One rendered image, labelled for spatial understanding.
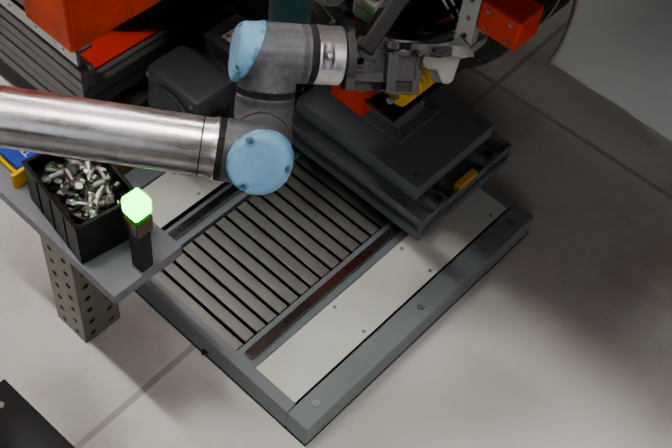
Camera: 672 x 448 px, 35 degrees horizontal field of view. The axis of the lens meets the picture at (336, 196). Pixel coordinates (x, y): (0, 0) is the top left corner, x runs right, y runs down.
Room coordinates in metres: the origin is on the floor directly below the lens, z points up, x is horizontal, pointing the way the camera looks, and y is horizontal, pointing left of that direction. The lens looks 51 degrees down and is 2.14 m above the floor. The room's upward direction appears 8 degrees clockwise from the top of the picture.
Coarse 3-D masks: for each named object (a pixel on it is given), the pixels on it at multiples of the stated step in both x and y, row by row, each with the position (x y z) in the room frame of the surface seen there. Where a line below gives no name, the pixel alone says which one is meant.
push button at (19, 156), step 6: (0, 150) 1.33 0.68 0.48; (6, 150) 1.33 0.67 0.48; (12, 150) 1.33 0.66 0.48; (18, 150) 1.33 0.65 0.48; (6, 156) 1.31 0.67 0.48; (12, 156) 1.32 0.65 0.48; (18, 156) 1.32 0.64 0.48; (24, 156) 1.32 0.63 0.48; (30, 156) 1.32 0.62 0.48; (12, 162) 1.30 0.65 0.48; (18, 162) 1.30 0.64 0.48; (18, 168) 1.29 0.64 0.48
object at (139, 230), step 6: (126, 216) 1.11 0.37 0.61; (150, 216) 1.12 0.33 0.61; (126, 222) 1.11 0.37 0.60; (132, 222) 1.10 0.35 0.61; (144, 222) 1.10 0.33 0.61; (150, 222) 1.11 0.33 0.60; (126, 228) 1.11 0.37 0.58; (132, 228) 1.10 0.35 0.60; (138, 228) 1.09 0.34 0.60; (144, 228) 1.10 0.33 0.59; (150, 228) 1.11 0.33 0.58; (132, 234) 1.10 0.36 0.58; (138, 234) 1.09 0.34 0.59; (144, 234) 1.10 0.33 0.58
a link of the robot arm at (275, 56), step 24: (240, 24) 1.15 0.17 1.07; (264, 24) 1.15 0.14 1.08; (288, 24) 1.16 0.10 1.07; (312, 24) 1.18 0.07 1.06; (240, 48) 1.10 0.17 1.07; (264, 48) 1.11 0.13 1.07; (288, 48) 1.12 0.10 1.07; (312, 48) 1.13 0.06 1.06; (240, 72) 1.08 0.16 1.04; (264, 72) 1.09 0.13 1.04; (288, 72) 1.10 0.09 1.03; (312, 72) 1.11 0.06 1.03
